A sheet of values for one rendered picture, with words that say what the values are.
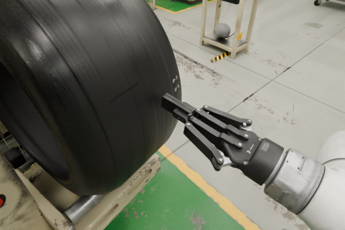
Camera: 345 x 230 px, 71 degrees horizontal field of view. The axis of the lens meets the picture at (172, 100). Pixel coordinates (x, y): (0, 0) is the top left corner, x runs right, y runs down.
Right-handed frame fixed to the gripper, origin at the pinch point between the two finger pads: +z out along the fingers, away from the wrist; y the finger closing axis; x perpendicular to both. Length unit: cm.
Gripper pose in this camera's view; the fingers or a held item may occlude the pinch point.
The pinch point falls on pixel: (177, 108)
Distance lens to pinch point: 48.4
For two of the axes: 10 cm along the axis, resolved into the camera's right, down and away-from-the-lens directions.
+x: -1.1, 7.2, 6.8
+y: -6.0, 5.0, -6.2
